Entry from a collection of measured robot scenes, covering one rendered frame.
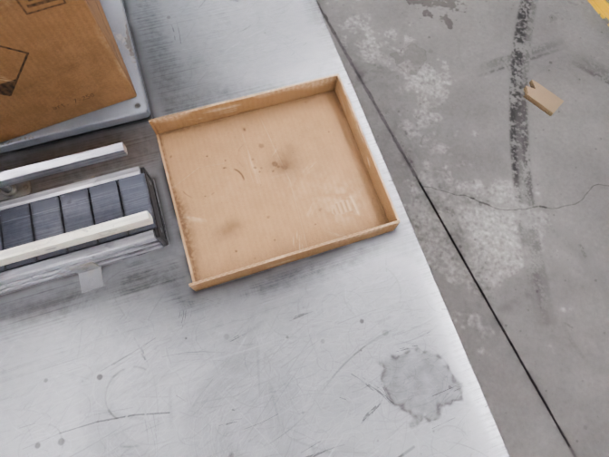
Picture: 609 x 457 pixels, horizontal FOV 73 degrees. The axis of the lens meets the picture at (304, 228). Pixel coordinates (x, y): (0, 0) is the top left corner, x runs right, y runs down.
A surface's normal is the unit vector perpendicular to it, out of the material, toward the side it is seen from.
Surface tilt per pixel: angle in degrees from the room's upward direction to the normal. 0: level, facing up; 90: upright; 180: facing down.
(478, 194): 0
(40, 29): 90
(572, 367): 0
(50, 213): 0
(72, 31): 90
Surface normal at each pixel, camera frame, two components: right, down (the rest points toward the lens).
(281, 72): 0.05, -0.31
